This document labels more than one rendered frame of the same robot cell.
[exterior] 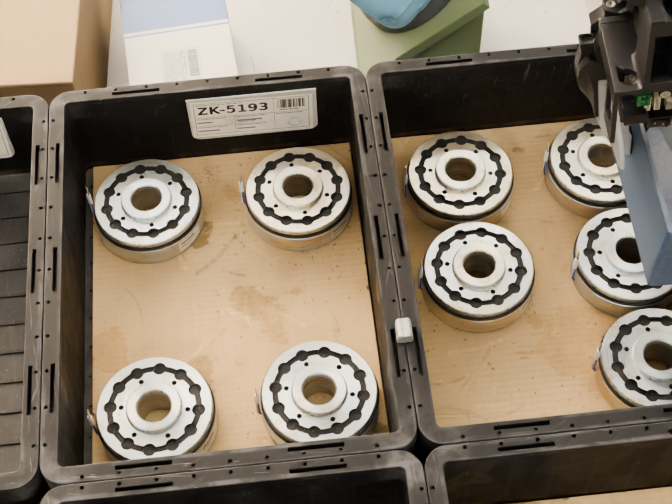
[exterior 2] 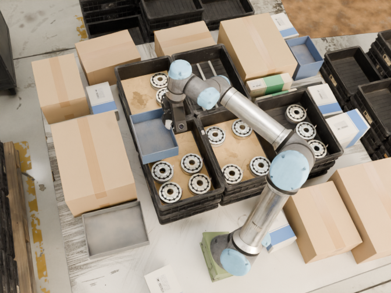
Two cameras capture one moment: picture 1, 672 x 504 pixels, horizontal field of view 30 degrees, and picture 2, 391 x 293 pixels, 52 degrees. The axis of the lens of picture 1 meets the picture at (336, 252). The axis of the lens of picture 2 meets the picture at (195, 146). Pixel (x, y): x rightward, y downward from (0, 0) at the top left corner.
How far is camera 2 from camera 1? 1.62 m
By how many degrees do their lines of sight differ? 61
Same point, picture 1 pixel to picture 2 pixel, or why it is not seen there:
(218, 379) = (234, 139)
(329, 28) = not seen: hidden behind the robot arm
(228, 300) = (237, 154)
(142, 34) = (284, 225)
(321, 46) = not seen: hidden behind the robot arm
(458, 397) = (190, 143)
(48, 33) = (301, 203)
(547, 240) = (178, 178)
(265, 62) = not seen: hidden behind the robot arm
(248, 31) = (263, 254)
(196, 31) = (272, 228)
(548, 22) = (185, 274)
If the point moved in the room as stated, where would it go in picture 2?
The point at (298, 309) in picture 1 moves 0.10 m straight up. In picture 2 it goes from (224, 154) to (227, 145)
